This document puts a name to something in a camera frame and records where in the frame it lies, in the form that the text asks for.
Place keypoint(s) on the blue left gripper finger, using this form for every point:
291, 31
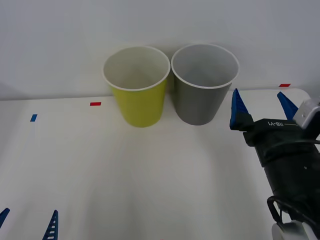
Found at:
52, 226
3, 214

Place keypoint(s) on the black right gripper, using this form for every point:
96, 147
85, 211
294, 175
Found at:
277, 140

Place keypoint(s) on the silver and black right arm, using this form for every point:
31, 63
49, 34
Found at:
290, 177

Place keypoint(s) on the grey plastic waste bin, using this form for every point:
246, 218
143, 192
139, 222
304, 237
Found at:
200, 105

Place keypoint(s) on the yellow-green plastic waste bin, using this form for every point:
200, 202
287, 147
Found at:
140, 107

